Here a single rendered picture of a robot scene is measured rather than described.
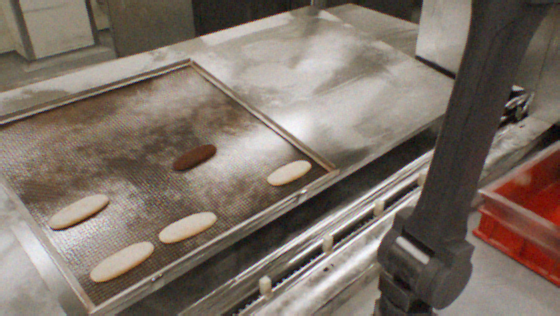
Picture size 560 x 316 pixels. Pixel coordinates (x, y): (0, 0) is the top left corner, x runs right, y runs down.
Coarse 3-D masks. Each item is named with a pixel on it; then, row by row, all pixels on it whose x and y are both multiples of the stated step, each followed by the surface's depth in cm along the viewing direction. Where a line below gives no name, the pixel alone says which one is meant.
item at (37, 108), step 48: (192, 96) 111; (240, 96) 111; (0, 144) 92; (96, 144) 95; (192, 144) 98; (240, 144) 100; (288, 144) 101; (48, 192) 84; (144, 192) 87; (192, 192) 88; (48, 240) 77; (144, 288) 72
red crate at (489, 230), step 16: (544, 192) 101; (528, 208) 97; (544, 208) 97; (480, 224) 89; (496, 224) 86; (496, 240) 88; (512, 240) 85; (528, 240) 82; (512, 256) 85; (528, 256) 84; (544, 256) 81; (544, 272) 82
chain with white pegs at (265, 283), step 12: (420, 180) 100; (408, 192) 99; (372, 216) 93; (324, 240) 84; (336, 240) 87; (324, 252) 85; (288, 276) 81; (264, 288) 76; (252, 300) 76; (240, 312) 75
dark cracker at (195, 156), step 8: (208, 144) 98; (192, 152) 95; (200, 152) 95; (208, 152) 95; (176, 160) 93; (184, 160) 93; (192, 160) 93; (200, 160) 94; (176, 168) 92; (184, 168) 92
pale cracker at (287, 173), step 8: (280, 168) 94; (288, 168) 94; (296, 168) 94; (304, 168) 95; (272, 176) 92; (280, 176) 92; (288, 176) 93; (296, 176) 93; (272, 184) 91; (280, 184) 92
